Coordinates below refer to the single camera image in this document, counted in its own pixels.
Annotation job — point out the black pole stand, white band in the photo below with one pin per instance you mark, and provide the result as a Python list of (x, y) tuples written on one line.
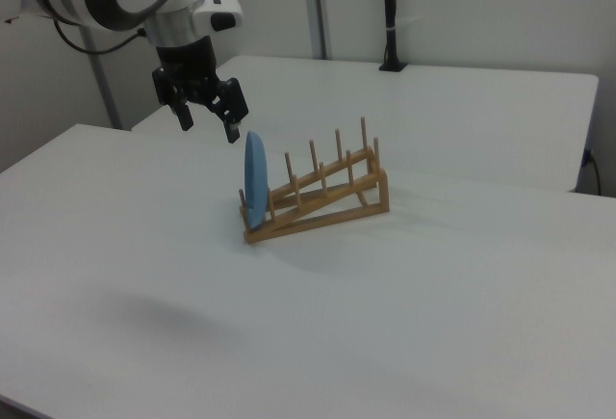
[(391, 5)]

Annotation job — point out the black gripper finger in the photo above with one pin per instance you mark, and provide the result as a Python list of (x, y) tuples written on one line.
[(185, 115), (233, 106)]

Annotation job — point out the wooden plate rack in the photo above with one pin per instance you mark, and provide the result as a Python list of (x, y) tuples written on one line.
[(382, 192)]

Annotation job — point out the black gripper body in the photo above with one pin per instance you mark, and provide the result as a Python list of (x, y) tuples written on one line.
[(187, 62)]

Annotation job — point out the blue round plate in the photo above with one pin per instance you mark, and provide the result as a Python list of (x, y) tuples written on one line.
[(255, 178)]

